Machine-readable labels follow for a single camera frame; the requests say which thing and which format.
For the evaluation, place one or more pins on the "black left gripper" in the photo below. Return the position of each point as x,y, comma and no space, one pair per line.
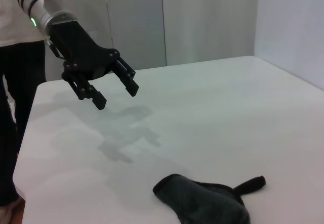
78,49

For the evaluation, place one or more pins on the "dark cloth rag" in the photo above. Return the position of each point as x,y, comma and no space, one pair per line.
202,198

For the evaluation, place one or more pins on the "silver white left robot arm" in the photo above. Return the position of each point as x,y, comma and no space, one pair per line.
43,9

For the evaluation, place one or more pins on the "person in white shirt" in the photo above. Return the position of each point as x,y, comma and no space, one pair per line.
17,82

